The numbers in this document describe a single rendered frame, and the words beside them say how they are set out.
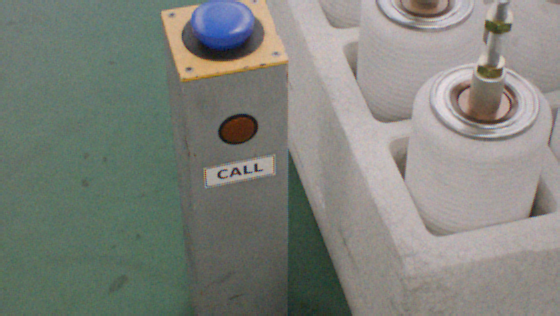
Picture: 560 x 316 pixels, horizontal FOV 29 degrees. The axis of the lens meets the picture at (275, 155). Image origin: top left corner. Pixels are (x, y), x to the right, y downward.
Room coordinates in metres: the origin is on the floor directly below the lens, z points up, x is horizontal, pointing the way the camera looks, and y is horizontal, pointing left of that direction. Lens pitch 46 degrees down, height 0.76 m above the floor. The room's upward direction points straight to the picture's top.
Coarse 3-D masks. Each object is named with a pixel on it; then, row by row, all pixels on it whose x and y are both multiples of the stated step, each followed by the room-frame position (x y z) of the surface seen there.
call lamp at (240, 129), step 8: (232, 120) 0.51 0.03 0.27; (240, 120) 0.51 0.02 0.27; (248, 120) 0.51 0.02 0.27; (224, 128) 0.51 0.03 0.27; (232, 128) 0.51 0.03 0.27; (240, 128) 0.51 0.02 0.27; (248, 128) 0.51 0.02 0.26; (224, 136) 0.51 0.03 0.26; (232, 136) 0.51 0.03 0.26; (240, 136) 0.51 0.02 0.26; (248, 136) 0.51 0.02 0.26
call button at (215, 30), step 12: (216, 0) 0.56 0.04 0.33; (228, 0) 0.56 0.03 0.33; (204, 12) 0.55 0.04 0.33; (216, 12) 0.55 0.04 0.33; (228, 12) 0.55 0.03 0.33; (240, 12) 0.55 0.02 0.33; (252, 12) 0.55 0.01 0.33; (192, 24) 0.54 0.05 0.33; (204, 24) 0.54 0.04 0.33; (216, 24) 0.54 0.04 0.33; (228, 24) 0.54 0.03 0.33; (240, 24) 0.54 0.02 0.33; (252, 24) 0.54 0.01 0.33; (204, 36) 0.53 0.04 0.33; (216, 36) 0.53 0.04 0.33; (228, 36) 0.53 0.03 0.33; (240, 36) 0.53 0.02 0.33; (216, 48) 0.53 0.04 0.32; (228, 48) 0.53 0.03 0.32
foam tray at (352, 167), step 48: (288, 0) 0.75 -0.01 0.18; (288, 48) 0.75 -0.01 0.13; (336, 48) 0.69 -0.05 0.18; (288, 96) 0.75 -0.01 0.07; (336, 96) 0.63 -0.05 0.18; (288, 144) 0.75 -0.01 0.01; (336, 144) 0.61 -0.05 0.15; (384, 144) 0.58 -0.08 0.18; (336, 192) 0.60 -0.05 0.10; (384, 192) 0.53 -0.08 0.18; (336, 240) 0.60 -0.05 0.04; (384, 240) 0.50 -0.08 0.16; (432, 240) 0.48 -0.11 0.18; (480, 240) 0.48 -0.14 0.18; (528, 240) 0.48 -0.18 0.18; (384, 288) 0.49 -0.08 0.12; (432, 288) 0.46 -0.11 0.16; (480, 288) 0.47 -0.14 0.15; (528, 288) 0.48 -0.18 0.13
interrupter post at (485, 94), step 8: (504, 72) 0.54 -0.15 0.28; (472, 80) 0.54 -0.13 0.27; (480, 80) 0.54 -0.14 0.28; (488, 80) 0.54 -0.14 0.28; (496, 80) 0.54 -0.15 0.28; (504, 80) 0.54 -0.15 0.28; (472, 88) 0.54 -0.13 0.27; (480, 88) 0.54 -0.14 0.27; (488, 88) 0.53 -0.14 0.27; (496, 88) 0.54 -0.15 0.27; (472, 96) 0.54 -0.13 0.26; (480, 96) 0.54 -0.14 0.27; (488, 96) 0.53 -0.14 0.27; (496, 96) 0.54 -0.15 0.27; (472, 104) 0.54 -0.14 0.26; (480, 104) 0.54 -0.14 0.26; (488, 104) 0.53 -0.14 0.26; (496, 104) 0.54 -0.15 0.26; (480, 112) 0.54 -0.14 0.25; (488, 112) 0.53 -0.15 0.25
